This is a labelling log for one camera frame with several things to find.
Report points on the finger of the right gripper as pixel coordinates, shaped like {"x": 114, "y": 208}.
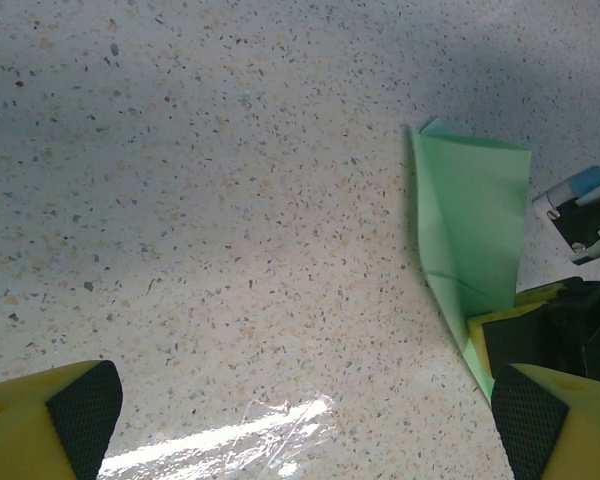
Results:
{"x": 510, "y": 340}
{"x": 542, "y": 295}

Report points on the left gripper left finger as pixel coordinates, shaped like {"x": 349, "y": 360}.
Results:
{"x": 35, "y": 430}

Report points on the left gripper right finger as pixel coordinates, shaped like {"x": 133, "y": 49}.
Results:
{"x": 565, "y": 430}

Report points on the green paper sheet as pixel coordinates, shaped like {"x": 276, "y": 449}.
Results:
{"x": 470, "y": 220}

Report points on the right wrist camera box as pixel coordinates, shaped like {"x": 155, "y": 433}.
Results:
{"x": 587, "y": 220}

